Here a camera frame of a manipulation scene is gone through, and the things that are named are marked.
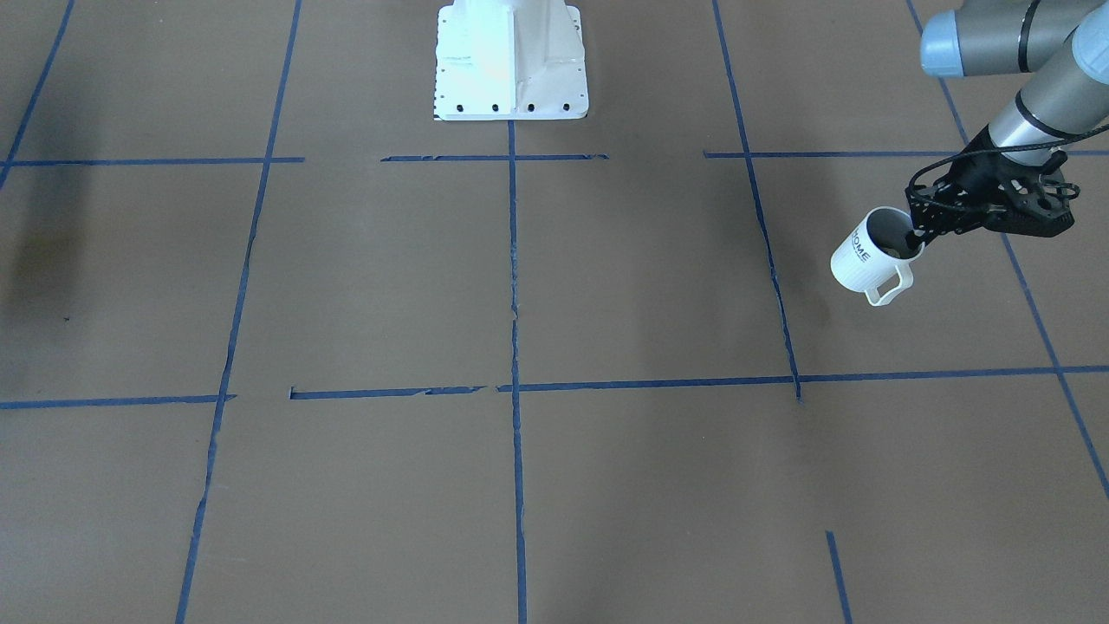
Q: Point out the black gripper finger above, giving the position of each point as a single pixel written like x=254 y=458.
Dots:
x=922 y=193
x=928 y=223

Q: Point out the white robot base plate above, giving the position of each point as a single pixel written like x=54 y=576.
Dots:
x=510 y=60

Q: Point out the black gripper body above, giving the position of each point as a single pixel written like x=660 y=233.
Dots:
x=977 y=176

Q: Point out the white ribbed mug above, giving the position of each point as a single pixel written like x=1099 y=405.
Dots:
x=875 y=258

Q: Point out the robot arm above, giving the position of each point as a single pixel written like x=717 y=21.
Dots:
x=1061 y=45

